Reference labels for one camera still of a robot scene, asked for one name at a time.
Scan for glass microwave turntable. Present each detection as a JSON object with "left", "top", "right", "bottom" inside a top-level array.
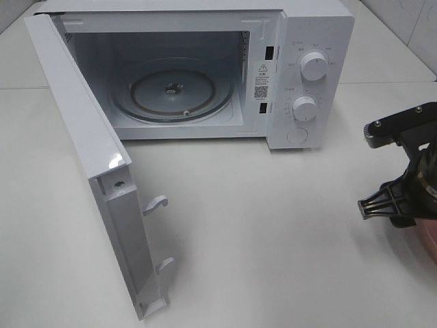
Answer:
[{"left": 112, "top": 57, "right": 234, "bottom": 124}]

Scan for white microwave oven body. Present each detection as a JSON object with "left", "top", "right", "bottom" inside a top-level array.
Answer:
[{"left": 32, "top": 1, "right": 354, "bottom": 150}]

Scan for round white door button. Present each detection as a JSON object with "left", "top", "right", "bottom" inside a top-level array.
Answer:
[{"left": 287, "top": 128, "right": 308, "bottom": 145}]

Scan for pink plate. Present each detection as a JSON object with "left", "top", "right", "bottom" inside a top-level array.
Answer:
[{"left": 416, "top": 219, "right": 437, "bottom": 262}]

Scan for white timer knob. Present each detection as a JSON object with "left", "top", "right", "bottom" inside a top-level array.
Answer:
[{"left": 292, "top": 96, "right": 318, "bottom": 122}]

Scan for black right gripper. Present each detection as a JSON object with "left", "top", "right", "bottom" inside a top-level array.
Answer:
[{"left": 358, "top": 102, "right": 436, "bottom": 228}]

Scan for upper white power knob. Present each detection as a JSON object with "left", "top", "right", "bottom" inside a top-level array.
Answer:
[{"left": 300, "top": 51, "right": 328, "bottom": 81}]

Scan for white microwave door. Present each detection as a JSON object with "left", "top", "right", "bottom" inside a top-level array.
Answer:
[{"left": 25, "top": 14, "right": 174, "bottom": 320}]

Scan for white warning label sticker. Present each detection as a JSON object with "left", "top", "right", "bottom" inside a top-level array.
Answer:
[{"left": 252, "top": 60, "right": 274, "bottom": 101}]

